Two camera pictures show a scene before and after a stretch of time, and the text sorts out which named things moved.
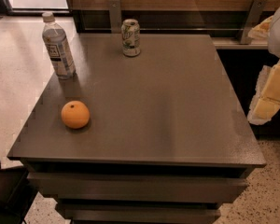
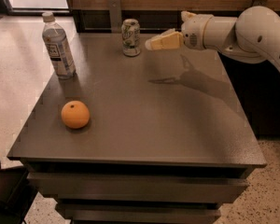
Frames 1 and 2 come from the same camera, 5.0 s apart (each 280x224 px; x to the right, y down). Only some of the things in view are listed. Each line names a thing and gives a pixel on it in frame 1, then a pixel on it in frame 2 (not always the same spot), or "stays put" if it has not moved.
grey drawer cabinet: [166, 141] stays put
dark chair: [12, 193] stays put
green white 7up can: [131, 37] stays put
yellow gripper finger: [260, 31] to [187, 15]
